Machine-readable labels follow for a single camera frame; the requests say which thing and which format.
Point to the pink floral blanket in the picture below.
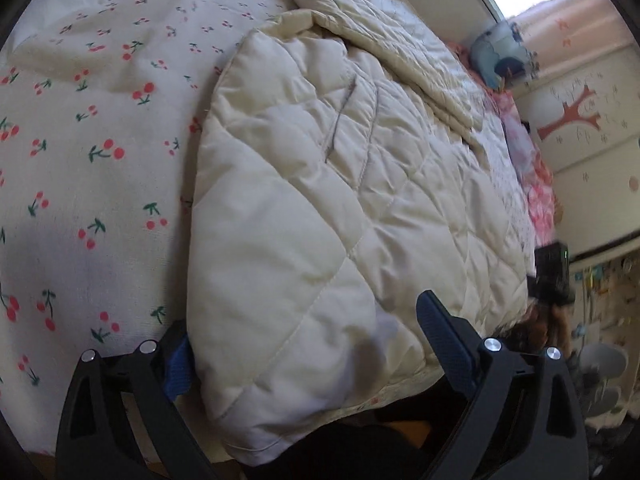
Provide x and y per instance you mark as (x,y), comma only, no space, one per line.
(542,195)

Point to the person's right forearm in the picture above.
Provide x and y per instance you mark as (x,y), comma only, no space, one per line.
(555,327)

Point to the cream quilted blanket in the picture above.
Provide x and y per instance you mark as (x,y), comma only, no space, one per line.
(310,210)

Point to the white desk fan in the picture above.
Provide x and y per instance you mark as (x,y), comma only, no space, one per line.
(602,365)

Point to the red tree wall sticker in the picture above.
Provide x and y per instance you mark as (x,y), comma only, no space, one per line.
(570,115)

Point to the blue white pillow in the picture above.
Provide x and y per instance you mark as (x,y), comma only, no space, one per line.
(500,55)

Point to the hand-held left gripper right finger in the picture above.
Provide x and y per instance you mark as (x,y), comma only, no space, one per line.
(445,340)

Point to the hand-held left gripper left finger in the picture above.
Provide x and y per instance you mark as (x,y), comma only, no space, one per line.
(178,375)

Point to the pink curtain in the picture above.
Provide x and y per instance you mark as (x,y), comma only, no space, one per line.
(570,35)

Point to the cherry print bed sheet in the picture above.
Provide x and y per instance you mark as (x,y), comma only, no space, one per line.
(100,110)

